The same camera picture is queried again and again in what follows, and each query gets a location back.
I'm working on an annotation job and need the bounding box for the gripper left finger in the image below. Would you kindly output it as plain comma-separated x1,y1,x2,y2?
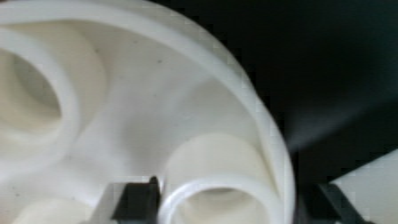
113,177,162,224

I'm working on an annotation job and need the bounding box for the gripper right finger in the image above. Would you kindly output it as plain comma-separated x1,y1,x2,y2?
303,183,374,224

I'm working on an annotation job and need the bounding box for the white U-shaped fence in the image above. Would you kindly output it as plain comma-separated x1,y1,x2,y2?
333,149,398,224

